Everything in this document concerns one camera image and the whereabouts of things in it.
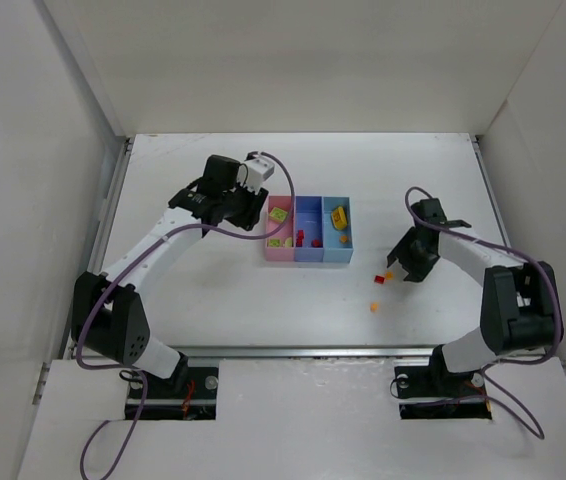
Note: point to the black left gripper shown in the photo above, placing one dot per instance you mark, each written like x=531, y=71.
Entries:
x=248, y=208

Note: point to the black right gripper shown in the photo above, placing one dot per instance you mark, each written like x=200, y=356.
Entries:
x=414, y=253

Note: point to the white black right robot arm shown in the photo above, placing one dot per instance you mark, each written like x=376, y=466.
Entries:
x=519, y=309

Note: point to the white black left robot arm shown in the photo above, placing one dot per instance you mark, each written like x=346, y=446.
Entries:
x=108, y=315

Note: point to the pink plastic bin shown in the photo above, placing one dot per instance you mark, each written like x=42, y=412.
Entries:
x=281, y=231

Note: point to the dark blue plastic bin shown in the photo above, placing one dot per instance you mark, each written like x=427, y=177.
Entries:
x=309, y=217

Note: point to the light blue plastic bin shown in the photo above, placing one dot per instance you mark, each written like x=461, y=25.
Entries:
x=334, y=250

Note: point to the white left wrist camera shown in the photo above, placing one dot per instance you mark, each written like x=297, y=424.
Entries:
x=254, y=171

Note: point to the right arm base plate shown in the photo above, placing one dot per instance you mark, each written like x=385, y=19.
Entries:
x=426, y=395

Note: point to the aluminium front rail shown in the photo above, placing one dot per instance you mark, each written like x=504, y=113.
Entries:
x=313, y=350

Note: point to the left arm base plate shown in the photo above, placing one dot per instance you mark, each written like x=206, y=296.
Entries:
x=195, y=400

